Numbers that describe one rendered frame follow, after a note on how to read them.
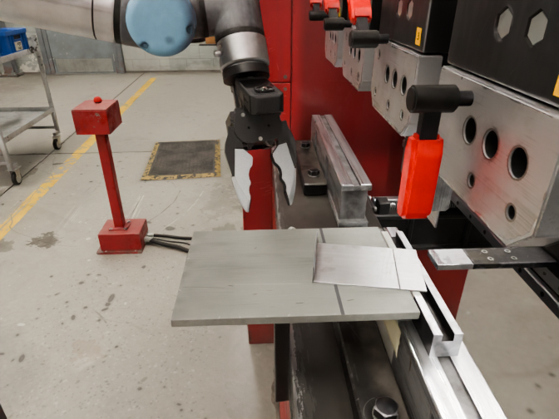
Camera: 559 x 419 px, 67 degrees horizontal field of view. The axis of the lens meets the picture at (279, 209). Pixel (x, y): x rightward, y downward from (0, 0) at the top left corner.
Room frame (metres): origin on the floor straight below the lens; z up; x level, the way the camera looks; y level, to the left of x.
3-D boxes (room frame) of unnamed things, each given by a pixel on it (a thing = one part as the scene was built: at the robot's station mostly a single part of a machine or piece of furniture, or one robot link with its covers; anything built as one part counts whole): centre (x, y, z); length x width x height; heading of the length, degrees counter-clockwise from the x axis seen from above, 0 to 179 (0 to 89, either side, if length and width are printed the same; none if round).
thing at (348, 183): (0.98, -0.14, 0.92); 0.50 x 0.06 x 0.10; 3
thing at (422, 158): (0.28, -0.11, 1.20); 0.04 x 0.02 x 0.10; 93
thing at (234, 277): (0.43, -0.01, 1.00); 0.26 x 0.18 x 0.01; 93
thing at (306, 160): (1.03, -0.08, 0.89); 0.30 x 0.05 x 0.03; 3
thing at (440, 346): (0.41, -0.16, 0.99); 0.20 x 0.03 x 0.03; 3
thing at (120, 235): (2.04, 0.89, 0.41); 0.25 x 0.20 x 0.83; 93
